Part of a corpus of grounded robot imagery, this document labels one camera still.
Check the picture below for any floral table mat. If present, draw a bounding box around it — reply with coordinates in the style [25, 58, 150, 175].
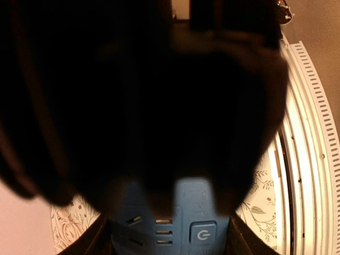
[50, 154, 277, 254]

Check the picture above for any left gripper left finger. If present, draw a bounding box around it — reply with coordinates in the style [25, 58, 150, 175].
[59, 215, 114, 255]

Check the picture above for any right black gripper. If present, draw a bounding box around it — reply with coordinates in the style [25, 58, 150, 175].
[1, 1, 288, 215]

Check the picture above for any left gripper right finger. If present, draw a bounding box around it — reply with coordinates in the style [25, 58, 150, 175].
[225, 212, 279, 255]

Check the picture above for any aluminium front rail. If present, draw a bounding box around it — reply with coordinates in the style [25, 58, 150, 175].
[268, 39, 339, 254]

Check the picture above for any blue cube socket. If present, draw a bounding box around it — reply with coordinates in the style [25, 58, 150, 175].
[109, 178, 230, 254]

